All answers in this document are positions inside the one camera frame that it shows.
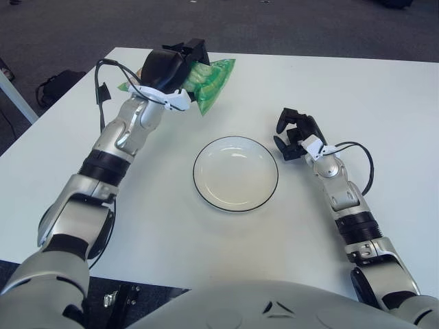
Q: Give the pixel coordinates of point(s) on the white side table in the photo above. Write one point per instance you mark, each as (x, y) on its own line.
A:
(15, 96)

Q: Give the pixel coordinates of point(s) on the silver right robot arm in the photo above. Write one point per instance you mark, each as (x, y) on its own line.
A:
(339, 188)

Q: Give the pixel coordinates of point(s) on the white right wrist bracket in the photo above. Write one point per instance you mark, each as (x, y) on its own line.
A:
(313, 145)

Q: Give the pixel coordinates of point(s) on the black backpack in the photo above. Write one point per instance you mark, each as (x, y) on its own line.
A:
(60, 82)

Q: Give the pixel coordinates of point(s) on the white plate with black rim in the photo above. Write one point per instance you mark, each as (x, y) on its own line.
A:
(235, 174)

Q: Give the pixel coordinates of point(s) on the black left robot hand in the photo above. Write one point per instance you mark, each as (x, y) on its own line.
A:
(164, 68)

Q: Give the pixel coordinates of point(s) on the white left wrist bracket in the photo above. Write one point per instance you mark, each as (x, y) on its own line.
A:
(171, 99)

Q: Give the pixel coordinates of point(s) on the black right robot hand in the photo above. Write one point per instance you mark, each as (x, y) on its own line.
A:
(305, 128)

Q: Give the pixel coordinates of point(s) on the green potato chips bag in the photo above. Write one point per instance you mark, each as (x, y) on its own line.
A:
(212, 79)

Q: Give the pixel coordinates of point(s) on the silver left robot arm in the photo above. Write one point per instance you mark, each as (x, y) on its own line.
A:
(127, 127)

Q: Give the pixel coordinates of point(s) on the grey robot torso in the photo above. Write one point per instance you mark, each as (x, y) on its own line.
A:
(257, 305)

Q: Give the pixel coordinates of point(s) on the small dark floor item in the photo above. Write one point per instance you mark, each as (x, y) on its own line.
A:
(6, 70)

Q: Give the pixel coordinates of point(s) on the small metal bracket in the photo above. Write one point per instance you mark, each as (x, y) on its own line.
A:
(110, 300)

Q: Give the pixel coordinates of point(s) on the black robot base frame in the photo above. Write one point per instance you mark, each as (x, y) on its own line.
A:
(144, 301)

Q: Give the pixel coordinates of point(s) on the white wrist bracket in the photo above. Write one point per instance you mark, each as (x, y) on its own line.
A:
(313, 145)
(171, 99)

